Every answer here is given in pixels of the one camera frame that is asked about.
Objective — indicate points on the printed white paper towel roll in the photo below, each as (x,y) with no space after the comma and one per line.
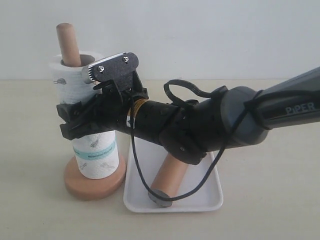
(95,148)

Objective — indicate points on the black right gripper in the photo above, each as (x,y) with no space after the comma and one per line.
(105,111)

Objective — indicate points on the brown cardboard tube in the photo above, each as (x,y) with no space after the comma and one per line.
(169,177)

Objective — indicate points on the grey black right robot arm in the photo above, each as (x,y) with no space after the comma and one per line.
(195,122)

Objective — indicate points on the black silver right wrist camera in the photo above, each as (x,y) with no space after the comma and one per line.
(120,68)

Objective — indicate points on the wooden paper towel holder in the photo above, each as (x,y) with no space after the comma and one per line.
(78,185)

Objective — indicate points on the white rectangular plastic tray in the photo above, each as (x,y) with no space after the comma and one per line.
(150,157)

